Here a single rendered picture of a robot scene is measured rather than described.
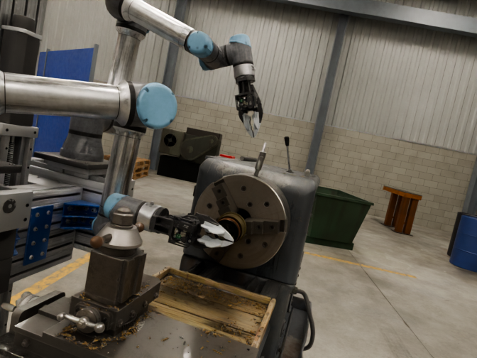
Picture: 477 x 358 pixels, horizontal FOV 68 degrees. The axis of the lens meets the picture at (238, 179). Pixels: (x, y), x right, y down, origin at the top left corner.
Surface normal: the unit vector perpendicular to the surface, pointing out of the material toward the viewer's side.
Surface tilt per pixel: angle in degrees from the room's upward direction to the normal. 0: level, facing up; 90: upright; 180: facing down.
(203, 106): 90
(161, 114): 89
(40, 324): 0
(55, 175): 90
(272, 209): 90
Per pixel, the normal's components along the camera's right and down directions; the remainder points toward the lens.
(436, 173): -0.08, 0.08
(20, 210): 0.95, 0.22
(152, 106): 0.67, 0.19
